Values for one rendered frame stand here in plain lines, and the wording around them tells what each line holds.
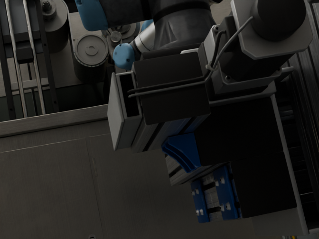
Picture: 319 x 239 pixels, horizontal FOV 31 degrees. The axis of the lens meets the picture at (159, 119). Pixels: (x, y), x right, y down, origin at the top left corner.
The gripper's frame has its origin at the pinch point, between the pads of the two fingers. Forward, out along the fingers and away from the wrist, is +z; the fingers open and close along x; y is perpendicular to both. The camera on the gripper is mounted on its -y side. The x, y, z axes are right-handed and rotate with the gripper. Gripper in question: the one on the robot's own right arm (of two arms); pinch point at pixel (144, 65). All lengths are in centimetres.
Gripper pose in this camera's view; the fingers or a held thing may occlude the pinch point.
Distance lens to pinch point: 210.4
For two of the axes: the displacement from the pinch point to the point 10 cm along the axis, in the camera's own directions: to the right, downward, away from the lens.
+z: -1.4, 2.0, 9.7
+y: -2.0, -9.6, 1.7
